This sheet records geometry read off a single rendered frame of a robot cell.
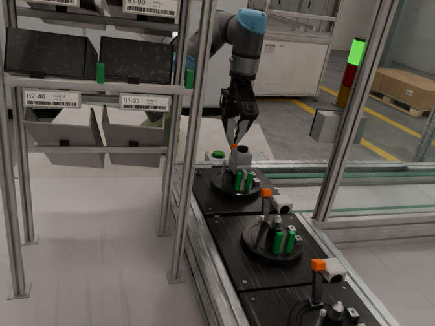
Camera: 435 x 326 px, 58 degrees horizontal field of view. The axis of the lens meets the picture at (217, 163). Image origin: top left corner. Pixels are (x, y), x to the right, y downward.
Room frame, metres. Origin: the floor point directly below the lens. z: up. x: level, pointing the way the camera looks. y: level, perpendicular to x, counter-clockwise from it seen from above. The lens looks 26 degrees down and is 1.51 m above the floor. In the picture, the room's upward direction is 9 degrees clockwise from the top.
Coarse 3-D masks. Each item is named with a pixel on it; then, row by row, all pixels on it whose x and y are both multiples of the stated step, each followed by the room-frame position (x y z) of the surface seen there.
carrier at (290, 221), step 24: (240, 216) 0.82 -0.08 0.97; (288, 216) 0.85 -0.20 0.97; (216, 240) 0.71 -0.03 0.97; (240, 240) 0.72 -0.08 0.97; (264, 240) 0.71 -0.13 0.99; (288, 240) 0.68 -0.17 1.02; (312, 240) 0.77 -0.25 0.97; (240, 264) 0.64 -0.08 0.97; (264, 264) 0.65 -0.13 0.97; (288, 264) 0.66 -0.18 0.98; (336, 264) 0.67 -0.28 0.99; (240, 288) 0.57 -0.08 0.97; (264, 288) 0.59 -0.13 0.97
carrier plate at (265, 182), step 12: (204, 168) 1.04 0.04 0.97; (216, 168) 1.06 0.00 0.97; (252, 168) 1.09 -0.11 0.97; (204, 180) 0.97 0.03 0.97; (264, 180) 1.03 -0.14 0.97; (204, 192) 0.91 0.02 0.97; (276, 192) 0.97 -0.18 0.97; (204, 204) 0.85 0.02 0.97; (216, 204) 0.85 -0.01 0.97; (228, 204) 0.86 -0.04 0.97; (240, 204) 0.87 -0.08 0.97; (252, 204) 0.88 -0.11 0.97; (204, 216) 0.81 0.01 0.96; (228, 216) 0.83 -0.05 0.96
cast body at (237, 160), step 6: (234, 150) 0.95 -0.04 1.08; (240, 150) 0.95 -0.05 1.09; (246, 150) 0.95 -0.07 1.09; (234, 156) 0.94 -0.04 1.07; (240, 156) 0.93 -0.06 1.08; (246, 156) 0.94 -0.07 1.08; (234, 162) 0.94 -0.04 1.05; (240, 162) 0.93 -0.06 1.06; (246, 162) 0.94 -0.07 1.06; (234, 168) 0.93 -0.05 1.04; (240, 168) 0.93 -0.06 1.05; (246, 168) 0.93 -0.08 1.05; (234, 174) 0.92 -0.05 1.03; (246, 174) 0.91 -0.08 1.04
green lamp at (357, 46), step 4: (356, 40) 0.91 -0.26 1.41; (352, 44) 0.92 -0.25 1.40; (356, 44) 0.90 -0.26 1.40; (360, 44) 0.90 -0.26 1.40; (352, 48) 0.91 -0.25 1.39; (356, 48) 0.90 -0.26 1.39; (360, 48) 0.89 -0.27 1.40; (352, 52) 0.91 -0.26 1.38; (356, 52) 0.90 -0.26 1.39; (360, 52) 0.89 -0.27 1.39; (352, 56) 0.90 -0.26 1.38; (356, 56) 0.90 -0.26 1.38; (360, 56) 0.89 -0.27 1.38; (348, 60) 0.91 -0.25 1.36; (352, 60) 0.90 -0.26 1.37; (356, 60) 0.89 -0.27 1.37; (356, 64) 0.89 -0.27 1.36
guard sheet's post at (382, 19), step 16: (384, 0) 0.87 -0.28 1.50; (384, 16) 0.87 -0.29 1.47; (368, 32) 0.89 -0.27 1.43; (384, 32) 0.87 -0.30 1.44; (368, 48) 0.88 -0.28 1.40; (368, 64) 0.87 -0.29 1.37; (368, 80) 0.87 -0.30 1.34; (352, 96) 0.88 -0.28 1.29; (352, 112) 0.87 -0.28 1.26; (352, 128) 0.88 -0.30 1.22; (336, 144) 0.88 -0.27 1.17; (336, 160) 0.87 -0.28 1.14; (336, 176) 0.88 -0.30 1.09; (320, 192) 0.89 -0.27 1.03; (336, 192) 0.88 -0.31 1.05; (320, 208) 0.87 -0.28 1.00
